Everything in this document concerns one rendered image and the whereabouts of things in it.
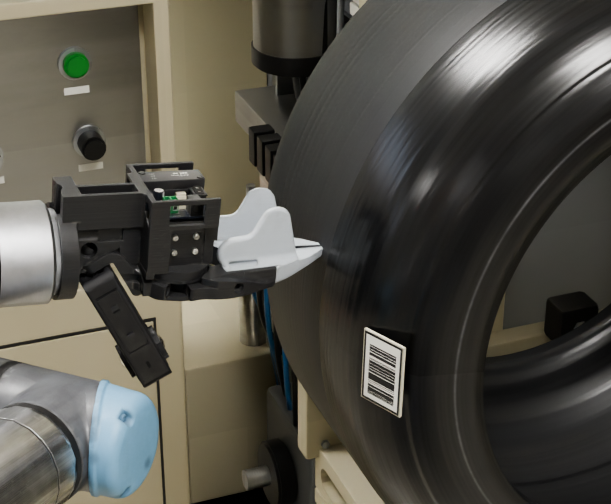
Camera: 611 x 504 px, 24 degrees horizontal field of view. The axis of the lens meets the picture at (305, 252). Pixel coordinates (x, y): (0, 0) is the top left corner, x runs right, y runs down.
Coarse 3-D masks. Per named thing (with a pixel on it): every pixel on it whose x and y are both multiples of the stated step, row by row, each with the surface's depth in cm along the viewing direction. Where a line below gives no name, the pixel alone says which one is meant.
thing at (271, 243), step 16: (272, 208) 108; (272, 224) 108; (288, 224) 109; (240, 240) 108; (256, 240) 108; (272, 240) 109; (288, 240) 110; (224, 256) 108; (240, 256) 108; (256, 256) 109; (272, 256) 110; (288, 256) 110; (304, 256) 111; (320, 256) 113; (288, 272) 110
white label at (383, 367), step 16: (368, 336) 108; (384, 336) 107; (368, 352) 108; (384, 352) 107; (400, 352) 106; (368, 368) 109; (384, 368) 107; (400, 368) 106; (368, 384) 109; (384, 384) 108; (400, 384) 107; (368, 400) 110; (384, 400) 109; (400, 400) 107; (400, 416) 108
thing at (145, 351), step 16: (96, 272) 106; (112, 272) 105; (96, 288) 105; (112, 288) 105; (96, 304) 106; (112, 304) 106; (128, 304) 107; (112, 320) 107; (128, 320) 107; (112, 336) 108; (128, 336) 108; (144, 336) 109; (160, 336) 112; (128, 352) 109; (144, 352) 109; (160, 352) 110; (128, 368) 111; (144, 368) 110; (160, 368) 111; (144, 384) 111
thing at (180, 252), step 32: (64, 192) 102; (96, 192) 104; (128, 192) 103; (160, 192) 106; (192, 192) 107; (64, 224) 102; (96, 224) 103; (128, 224) 104; (160, 224) 103; (192, 224) 104; (64, 256) 102; (96, 256) 105; (128, 256) 106; (160, 256) 104; (192, 256) 107; (64, 288) 103; (160, 288) 106
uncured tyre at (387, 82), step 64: (384, 0) 118; (448, 0) 112; (512, 0) 107; (576, 0) 104; (320, 64) 121; (384, 64) 113; (448, 64) 107; (512, 64) 103; (576, 64) 102; (320, 128) 116; (384, 128) 109; (448, 128) 104; (512, 128) 102; (576, 128) 102; (320, 192) 114; (384, 192) 106; (448, 192) 103; (512, 192) 103; (384, 256) 106; (448, 256) 104; (512, 256) 105; (320, 320) 114; (384, 320) 107; (448, 320) 106; (320, 384) 118; (448, 384) 108; (512, 384) 148; (576, 384) 150; (384, 448) 113; (448, 448) 111; (512, 448) 146; (576, 448) 147
